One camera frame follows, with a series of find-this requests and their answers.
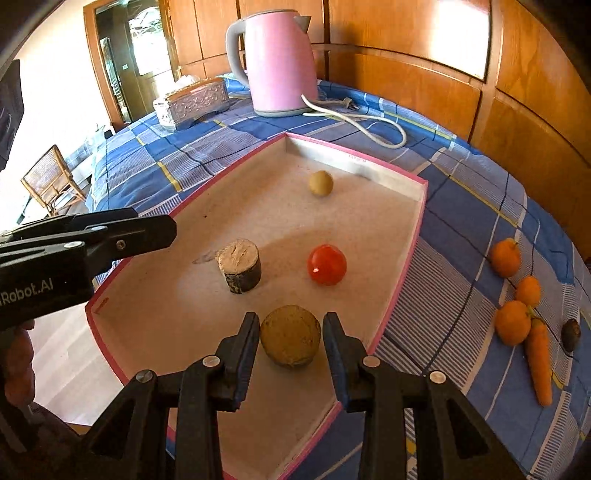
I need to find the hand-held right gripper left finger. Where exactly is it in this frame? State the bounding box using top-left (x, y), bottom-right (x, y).
top-left (76, 311), bottom-right (262, 480)

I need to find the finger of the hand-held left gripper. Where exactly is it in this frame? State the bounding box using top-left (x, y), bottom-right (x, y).
top-left (0, 215), bottom-right (178, 278)
top-left (0, 208), bottom-right (140, 246)

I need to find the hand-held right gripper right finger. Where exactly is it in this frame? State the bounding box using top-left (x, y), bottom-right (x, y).
top-left (322, 312), bottom-right (527, 480)

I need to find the round brown fruit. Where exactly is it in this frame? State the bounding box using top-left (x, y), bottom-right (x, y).
top-left (260, 305), bottom-right (322, 369)

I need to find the pink-edged cardboard tray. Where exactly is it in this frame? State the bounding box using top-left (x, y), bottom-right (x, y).
top-left (85, 131), bottom-right (429, 480)

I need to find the orange tangerine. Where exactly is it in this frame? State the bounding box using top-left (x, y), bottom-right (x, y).
top-left (489, 237), bottom-right (522, 278)
top-left (495, 300), bottom-right (533, 347)
top-left (515, 275), bottom-right (542, 308)

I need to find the orange carrot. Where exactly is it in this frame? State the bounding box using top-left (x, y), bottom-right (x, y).
top-left (524, 316), bottom-right (554, 408)

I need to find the dark purple round fruit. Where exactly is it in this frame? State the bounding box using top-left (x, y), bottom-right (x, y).
top-left (561, 318), bottom-right (583, 354)

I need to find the person's left hand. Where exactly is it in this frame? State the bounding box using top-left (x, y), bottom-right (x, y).
top-left (0, 320), bottom-right (37, 409)

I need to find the rattan wooden chair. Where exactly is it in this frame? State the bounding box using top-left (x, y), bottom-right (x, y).
top-left (21, 144), bottom-right (88, 217)

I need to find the pale-faced cut stem chunk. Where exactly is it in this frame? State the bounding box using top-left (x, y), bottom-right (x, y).
top-left (217, 238), bottom-right (262, 295)

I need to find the red tomato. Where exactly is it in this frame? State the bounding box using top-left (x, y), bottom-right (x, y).
top-left (307, 244), bottom-right (347, 286)

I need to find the silver embossed tissue box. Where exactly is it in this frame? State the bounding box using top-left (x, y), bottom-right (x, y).
top-left (153, 78), bottom-right (230, 131)

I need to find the wooden doorway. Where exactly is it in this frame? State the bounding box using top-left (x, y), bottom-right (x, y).
top-left (83, 0), bottom-right (182, 126)

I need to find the blue plaid tablecloth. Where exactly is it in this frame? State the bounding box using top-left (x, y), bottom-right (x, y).
top-left (90, 74), bottom-right (591, 480)

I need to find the small round tan fruit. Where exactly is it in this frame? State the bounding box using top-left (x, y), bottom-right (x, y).
top-left (308, 170), bottom-right (334, 198)

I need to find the pink electric kettle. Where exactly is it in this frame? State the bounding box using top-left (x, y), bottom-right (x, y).
top-left (225, 9), bottom-right (319, 118)

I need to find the white kettle power cord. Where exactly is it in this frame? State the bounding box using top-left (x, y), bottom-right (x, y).
top-left (301, 94), bottom-right (407, 150)

